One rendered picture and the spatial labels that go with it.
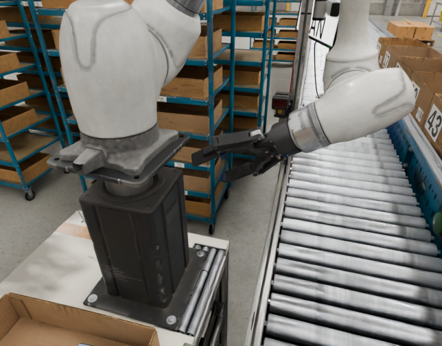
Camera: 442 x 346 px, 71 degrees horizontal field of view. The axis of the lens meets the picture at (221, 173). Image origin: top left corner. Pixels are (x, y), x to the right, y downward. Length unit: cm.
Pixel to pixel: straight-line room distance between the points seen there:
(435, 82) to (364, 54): 138
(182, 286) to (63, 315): 29
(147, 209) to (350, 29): 54
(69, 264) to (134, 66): 68
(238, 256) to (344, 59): 152
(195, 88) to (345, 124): 116
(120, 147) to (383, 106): 46
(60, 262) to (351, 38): 97
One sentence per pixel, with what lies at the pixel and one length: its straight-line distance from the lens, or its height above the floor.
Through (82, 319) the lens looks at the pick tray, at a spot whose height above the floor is 81.
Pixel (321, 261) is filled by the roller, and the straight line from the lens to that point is 103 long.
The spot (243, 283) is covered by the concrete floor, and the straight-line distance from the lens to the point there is 187.
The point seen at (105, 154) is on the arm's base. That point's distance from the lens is 61.
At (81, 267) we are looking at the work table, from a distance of 104.
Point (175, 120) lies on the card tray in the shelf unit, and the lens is 177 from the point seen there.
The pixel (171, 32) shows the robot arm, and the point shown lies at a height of 138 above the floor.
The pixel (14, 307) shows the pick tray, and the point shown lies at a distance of 95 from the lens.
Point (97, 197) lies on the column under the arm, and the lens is 71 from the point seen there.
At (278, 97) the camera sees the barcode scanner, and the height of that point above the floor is 109.
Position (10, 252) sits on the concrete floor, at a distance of 242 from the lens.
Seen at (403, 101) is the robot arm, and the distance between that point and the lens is 59.
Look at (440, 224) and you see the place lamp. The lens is 119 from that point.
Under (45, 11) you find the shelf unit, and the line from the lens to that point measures 197.
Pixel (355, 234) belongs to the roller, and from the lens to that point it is 114.
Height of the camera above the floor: 147
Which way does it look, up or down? 32 degrees down
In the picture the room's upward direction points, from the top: straight up
